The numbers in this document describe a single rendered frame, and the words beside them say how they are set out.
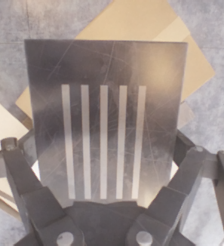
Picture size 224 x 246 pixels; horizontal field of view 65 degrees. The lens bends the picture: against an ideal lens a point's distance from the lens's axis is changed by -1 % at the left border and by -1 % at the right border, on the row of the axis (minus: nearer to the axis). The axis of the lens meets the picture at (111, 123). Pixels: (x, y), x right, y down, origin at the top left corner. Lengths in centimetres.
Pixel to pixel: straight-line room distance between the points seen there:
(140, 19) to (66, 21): 98
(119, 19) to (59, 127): 38
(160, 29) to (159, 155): 38
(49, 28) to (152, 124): 134
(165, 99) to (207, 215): 209
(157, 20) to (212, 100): 120
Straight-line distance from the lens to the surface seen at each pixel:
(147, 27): 51
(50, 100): 16
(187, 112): 140
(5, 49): 156
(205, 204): 211
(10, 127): 97
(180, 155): 17
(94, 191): 19
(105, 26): 50
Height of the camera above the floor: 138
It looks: 72 degrees down
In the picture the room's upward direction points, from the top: 175 degrees clockwise
